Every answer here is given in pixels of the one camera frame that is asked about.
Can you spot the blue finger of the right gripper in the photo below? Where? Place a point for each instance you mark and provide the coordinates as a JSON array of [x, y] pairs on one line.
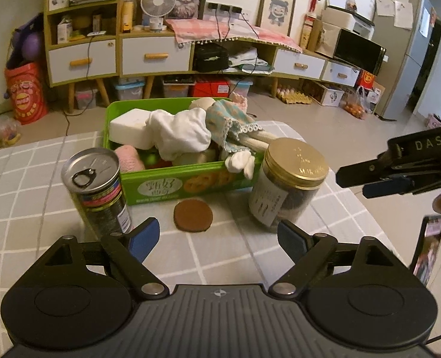
[[395, 186], [359, 174]]

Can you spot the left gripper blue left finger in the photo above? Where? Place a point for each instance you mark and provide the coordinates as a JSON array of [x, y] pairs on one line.
[[135, 245]]

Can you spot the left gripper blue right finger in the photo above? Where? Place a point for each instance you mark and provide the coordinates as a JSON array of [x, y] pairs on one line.
[[302, 247]]

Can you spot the pink fluffy plush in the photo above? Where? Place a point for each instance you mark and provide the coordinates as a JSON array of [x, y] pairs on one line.
[[129, 160]]

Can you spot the rabbit doll blue dress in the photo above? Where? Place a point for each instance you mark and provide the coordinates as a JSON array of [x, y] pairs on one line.
[[236, 133]]

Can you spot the round brown coaster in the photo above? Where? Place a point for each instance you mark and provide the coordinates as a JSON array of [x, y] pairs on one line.
[[193, 216]]

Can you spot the gold lid glass jar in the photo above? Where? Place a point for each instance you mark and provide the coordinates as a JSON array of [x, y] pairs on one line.
[[290, 175]]

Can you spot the green plastic bin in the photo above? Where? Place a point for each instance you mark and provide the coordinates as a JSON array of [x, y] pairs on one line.
[[170, 182]]

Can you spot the bag of oranges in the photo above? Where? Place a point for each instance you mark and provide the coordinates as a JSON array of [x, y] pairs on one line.
[[356, 102]]

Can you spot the green snack can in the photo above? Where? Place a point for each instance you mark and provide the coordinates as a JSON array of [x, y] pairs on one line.
[[92, 178]]

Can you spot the egg carton tray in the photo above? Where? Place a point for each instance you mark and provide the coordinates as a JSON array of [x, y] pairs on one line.
[[290, 96]]

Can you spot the white foam block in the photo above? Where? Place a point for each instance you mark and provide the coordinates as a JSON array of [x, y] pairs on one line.
[[131, 129]]

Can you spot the white cloth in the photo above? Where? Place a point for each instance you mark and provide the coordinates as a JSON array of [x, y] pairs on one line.
[[183, 133]]

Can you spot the black microwave oven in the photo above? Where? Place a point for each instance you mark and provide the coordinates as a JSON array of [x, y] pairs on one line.
[[359, 51]]

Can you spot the grey refrigerator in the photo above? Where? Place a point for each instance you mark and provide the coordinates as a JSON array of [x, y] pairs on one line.
[[406, 29]]

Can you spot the clear blue lid storage box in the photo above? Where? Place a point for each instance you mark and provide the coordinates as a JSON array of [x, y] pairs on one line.
[[129, 88]]

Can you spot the red storage box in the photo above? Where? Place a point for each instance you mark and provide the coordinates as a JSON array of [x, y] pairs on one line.
[[210, 87]]

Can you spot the framed cartoon girl picture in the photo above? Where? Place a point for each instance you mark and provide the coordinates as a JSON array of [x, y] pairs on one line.
[[276, 15]]

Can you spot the red snack bag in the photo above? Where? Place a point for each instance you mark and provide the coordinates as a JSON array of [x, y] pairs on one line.
[[26, 92]]

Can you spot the wooden cabinet with drawers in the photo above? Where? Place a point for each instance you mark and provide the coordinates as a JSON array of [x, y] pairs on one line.
[[92, 40]]

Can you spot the pink checked cloth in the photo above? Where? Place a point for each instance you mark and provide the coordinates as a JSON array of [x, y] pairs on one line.
[[201, 31]]

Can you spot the purple ball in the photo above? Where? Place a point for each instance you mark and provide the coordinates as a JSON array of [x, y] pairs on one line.
[[27, 43]]

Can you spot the white desk fan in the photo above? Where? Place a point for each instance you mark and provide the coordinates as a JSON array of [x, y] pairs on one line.
[[156, 10]]

